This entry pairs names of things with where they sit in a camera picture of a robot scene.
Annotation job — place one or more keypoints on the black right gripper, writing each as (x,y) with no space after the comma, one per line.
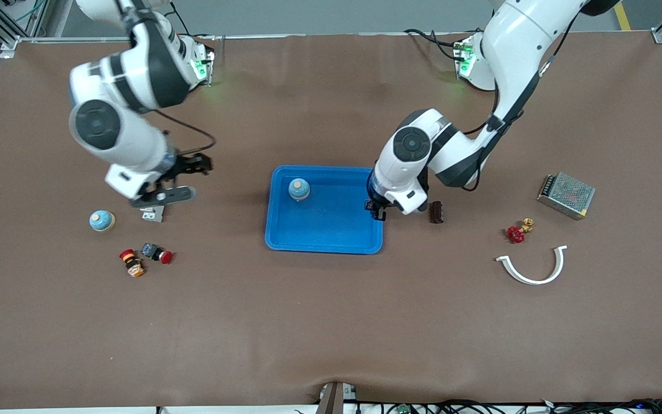
(188,165)

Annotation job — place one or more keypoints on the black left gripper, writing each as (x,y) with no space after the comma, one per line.
(374,207)

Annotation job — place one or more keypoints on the blue call bell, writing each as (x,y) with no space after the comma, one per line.
(299,188)
(101,221)

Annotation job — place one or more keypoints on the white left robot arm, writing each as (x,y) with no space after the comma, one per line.
(509,34)

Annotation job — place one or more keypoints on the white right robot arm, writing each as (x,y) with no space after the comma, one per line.
(112,126)

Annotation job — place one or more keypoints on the blue plastic tray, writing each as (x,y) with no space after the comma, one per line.
(331,224)

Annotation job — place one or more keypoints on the white circuit breaker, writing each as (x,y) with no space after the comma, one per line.
(153,215)

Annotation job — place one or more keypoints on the red mushroom emergency button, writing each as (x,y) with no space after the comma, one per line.
(150,250)

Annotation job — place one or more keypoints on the orange red push button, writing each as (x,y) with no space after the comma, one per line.
(133,265)

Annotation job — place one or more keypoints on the brown table mat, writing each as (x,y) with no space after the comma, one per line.
(308,322)

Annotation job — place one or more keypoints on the white curved pipe clamp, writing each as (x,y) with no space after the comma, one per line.
(529,281)

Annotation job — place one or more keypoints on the metal mesh power supply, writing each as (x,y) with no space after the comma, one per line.
(566,195)

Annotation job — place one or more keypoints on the metal table edge bracket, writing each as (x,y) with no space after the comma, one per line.
(335,398)

